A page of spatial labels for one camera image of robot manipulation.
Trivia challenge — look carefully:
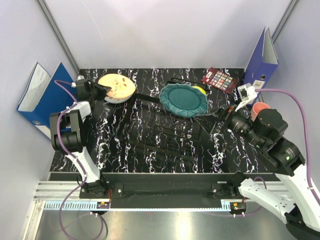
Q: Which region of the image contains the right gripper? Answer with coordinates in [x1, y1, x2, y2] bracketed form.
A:
[193, 96, 264, 148]

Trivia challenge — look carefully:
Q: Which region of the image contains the beige bird plate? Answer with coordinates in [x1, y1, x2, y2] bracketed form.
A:
[98, 73, 136, 98]

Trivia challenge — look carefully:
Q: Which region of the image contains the pink plastic cup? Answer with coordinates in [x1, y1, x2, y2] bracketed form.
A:
[250, 102, 270, 121]

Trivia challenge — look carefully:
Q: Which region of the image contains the teal scalloped plate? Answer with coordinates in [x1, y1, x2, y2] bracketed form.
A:
[159, 83, 209, 118]

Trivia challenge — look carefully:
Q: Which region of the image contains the black wire dish rack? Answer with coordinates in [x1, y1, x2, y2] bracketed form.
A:
[117, 93, 204, 161]

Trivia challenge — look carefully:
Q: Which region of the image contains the white watermelon plate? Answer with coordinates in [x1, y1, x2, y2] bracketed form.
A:
[104, 94, 133, 104]

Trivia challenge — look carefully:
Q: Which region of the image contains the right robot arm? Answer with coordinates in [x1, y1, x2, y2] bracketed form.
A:
[196, 105, 320, 240]

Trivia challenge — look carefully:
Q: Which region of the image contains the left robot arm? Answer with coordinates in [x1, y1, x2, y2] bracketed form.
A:
[49, 79, 112, 198]

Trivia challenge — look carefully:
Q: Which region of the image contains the yellow bowl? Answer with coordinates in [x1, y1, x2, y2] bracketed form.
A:
[192, 85, 207, 95]

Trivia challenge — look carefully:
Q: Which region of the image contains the dark red card booklet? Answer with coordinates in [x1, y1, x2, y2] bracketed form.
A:
[201, 67, 239, 94]

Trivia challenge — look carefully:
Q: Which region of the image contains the blue binder left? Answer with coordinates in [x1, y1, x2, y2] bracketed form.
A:
[16, 63, 77, 138]

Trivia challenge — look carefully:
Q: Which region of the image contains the purple binder right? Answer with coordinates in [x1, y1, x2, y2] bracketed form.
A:
[243, 28, 279, 89]

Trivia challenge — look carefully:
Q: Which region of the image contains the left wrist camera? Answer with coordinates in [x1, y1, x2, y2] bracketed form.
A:
[71, 75, 84, 88]

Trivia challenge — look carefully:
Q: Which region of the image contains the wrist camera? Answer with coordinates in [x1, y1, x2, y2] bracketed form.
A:
[235, 83, 258, 112]
[71, 75, 84, 88]

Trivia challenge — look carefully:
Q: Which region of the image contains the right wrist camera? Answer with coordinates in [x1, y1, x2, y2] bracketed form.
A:
[235, 83, 258, 112]

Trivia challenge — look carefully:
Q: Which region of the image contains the white cable duct rail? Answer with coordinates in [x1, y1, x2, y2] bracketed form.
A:
[44, 196, 243, 212]

